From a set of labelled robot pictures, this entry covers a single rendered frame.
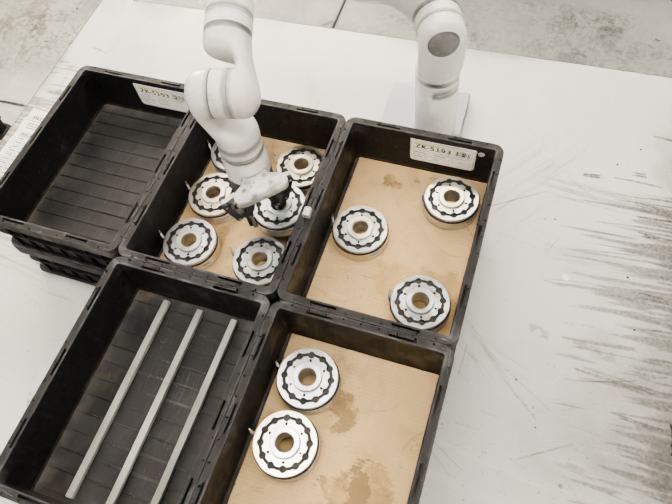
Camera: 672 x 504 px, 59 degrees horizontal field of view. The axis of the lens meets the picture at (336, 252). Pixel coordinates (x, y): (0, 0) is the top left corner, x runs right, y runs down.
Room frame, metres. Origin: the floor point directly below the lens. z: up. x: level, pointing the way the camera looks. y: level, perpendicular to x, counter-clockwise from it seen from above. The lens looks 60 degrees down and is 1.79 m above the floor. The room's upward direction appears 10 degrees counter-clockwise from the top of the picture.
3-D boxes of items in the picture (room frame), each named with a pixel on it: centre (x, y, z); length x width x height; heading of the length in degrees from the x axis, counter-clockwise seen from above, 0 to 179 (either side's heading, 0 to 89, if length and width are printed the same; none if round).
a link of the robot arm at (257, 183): (0.61, 0.11, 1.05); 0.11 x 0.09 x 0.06; 18
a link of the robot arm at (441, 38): (0.88, -0.27, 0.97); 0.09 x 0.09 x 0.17; 86
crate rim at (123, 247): (0.67, 0.16, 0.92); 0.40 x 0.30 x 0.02; 153
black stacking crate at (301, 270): (0.53, -0.11, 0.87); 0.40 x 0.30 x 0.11; 153
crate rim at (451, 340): (0.53, -0.11, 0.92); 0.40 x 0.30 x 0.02; 153
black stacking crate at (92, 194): (0.80, 0.42, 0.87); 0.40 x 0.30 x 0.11; 153
